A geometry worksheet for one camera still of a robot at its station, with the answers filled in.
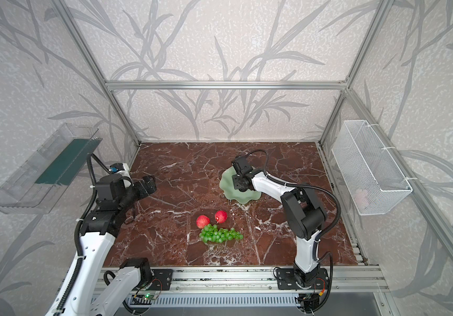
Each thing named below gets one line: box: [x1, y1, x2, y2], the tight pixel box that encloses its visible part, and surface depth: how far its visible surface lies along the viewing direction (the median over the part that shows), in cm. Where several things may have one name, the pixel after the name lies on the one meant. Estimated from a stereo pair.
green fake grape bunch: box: [198, 223, 244, 244], surface depth 84 cm
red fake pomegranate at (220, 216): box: [214, 210, 229, 224], surface depth 88 cm
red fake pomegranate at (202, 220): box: [196, 214, 211, 230], surface depth 86 cm
